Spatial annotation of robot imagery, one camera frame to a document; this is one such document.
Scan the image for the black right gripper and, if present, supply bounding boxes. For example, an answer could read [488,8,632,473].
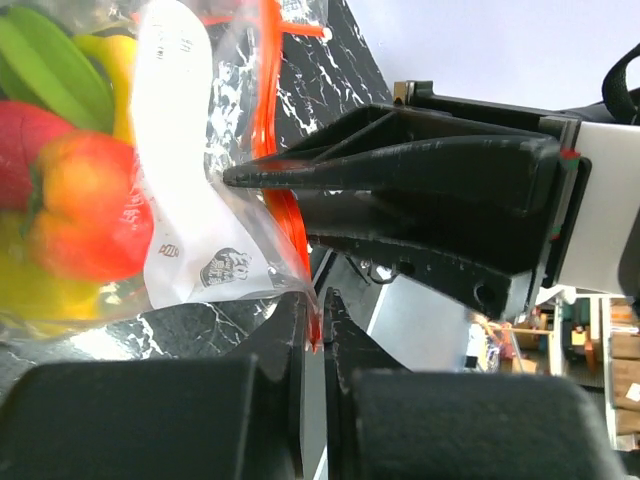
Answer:
[223,81,591,320]

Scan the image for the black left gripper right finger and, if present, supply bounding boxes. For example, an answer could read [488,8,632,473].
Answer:
[324,289,625,479]

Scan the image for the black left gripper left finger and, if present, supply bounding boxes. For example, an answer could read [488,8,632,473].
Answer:
[1,293,306,479]

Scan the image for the orange fake persimmon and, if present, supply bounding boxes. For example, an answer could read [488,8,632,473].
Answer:
[21,130,154,283]

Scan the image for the clear orange-zip fruit bag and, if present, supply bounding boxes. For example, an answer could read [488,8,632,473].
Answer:
[1,1,330,346]

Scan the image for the yellow fake banana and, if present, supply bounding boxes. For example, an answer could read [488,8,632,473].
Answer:
[73,35,137,145]

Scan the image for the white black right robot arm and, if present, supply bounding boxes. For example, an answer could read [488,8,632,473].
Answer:
[223,49,639,319]

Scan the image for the yellow fake starfruit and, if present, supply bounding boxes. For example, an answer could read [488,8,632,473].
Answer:
[1,211,100,326]

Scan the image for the red fake fruit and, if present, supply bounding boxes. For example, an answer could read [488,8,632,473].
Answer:
[0,100,74,211]

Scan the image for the green fake starfruit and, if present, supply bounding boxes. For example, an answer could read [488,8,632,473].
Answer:
[1,3,115,134]

